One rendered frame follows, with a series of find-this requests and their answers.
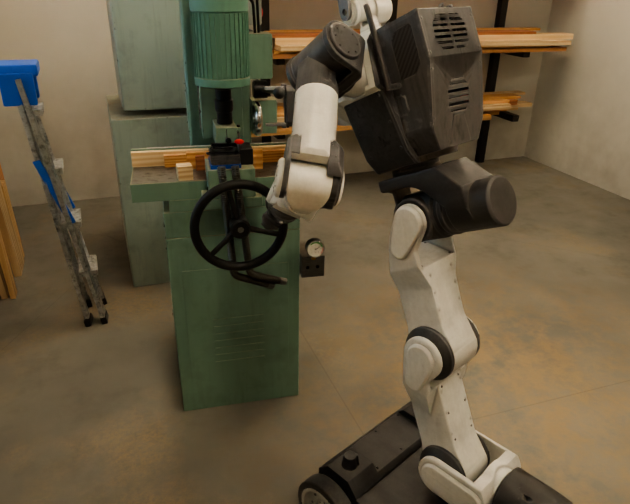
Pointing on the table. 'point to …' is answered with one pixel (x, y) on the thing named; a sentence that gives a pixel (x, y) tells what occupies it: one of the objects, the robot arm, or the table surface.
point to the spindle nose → (223, 106)
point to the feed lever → (266, 90)
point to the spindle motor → (220, 43)
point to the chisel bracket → (224, 131)
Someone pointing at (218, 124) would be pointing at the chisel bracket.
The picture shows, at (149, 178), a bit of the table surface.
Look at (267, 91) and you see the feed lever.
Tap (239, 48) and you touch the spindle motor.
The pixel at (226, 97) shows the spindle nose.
